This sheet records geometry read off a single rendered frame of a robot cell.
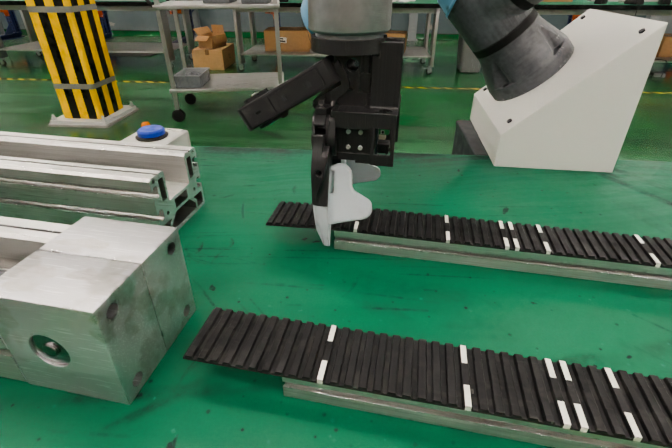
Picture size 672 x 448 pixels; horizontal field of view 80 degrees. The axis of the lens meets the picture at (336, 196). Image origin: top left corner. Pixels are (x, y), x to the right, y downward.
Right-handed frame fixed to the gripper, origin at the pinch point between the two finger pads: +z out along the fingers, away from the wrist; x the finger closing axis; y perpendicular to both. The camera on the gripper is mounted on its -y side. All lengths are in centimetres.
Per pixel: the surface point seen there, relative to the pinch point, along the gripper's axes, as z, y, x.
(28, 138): -5.2, -42.6, 3.1
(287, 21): 53, -237, 724
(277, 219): 0.4, -5.9, -1.4
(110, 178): -5.0, -23.8, -5.0
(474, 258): 2.2, 16.7, -2.0
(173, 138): -2.7, -27.3, 12.9
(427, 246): 1.3, 11.5, -2.0
